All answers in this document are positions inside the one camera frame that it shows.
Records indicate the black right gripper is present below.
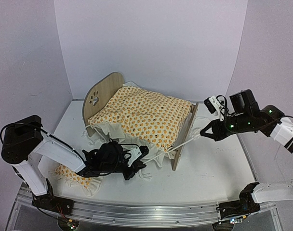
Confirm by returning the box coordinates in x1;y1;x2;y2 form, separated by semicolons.
200;112;252;143

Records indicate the duck print mattress cushion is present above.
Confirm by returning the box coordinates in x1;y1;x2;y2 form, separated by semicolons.
82;81;214;182

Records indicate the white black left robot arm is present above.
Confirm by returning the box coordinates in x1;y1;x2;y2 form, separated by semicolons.
0;115;149;215

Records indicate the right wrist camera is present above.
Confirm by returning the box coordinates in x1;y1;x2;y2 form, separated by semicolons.
203;96;226;122

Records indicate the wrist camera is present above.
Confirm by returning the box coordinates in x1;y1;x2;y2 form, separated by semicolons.
127;145;149;167
203;96;226;122

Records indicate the duck print small pillow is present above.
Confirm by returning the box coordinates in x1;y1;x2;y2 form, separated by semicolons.
48;164;104;197

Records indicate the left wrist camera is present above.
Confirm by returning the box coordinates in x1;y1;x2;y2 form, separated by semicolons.
127;145;149;167

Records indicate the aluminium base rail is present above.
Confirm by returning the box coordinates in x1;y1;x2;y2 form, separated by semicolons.
6;182;282;231

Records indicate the wooden striped pet bed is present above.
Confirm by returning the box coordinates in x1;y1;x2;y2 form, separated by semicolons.
81;72;200;172

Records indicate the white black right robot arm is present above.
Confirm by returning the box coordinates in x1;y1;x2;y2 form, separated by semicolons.
200;89;293;221

